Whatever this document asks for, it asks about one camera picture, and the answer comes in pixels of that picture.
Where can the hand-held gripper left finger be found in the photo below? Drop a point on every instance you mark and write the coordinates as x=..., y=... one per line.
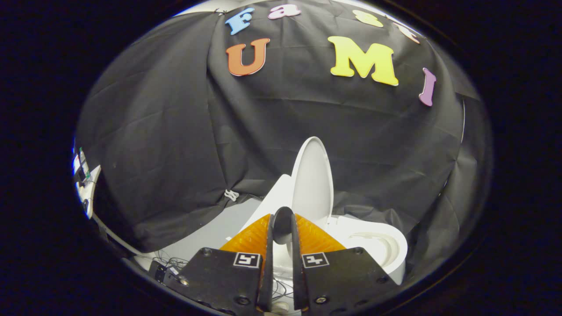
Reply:
x=228, y=281

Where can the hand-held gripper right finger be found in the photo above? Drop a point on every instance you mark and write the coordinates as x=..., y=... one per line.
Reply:
x=342, y=281

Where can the white toilet lid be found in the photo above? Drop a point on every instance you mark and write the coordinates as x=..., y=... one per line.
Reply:
x=312, y=184

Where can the white toilet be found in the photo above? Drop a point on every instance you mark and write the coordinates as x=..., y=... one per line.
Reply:
x=395, y=263

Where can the white tape roll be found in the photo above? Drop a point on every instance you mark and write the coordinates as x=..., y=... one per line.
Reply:
x=282, y=306

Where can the small black device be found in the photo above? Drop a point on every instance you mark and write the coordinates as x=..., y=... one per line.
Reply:
x=159, y=272

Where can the black backdrop cloth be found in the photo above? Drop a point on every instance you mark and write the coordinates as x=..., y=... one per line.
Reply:
x=197, y=131

